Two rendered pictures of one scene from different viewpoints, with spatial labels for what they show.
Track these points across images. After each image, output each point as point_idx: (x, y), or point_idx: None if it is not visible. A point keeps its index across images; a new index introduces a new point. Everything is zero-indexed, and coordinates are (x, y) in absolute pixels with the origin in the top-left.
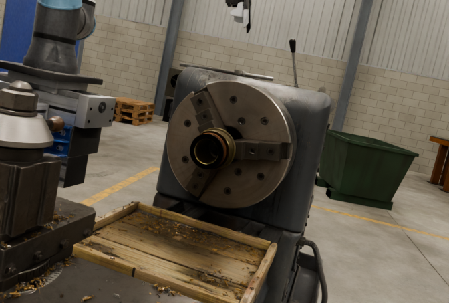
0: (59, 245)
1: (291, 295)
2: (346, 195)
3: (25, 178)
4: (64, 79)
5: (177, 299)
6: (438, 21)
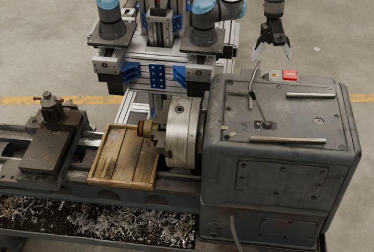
0: (62, 127)
1: (258, 246)
2: None
3: (42, 112)
4: (187, 52)
5: (55, 156)
6: None
